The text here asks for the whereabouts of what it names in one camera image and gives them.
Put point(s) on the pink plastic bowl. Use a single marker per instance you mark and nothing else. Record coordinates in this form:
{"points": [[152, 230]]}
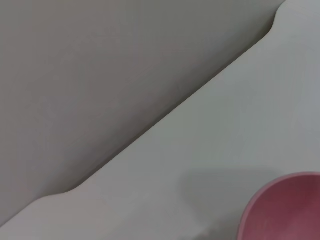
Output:
{"points": [[287, 212]]}

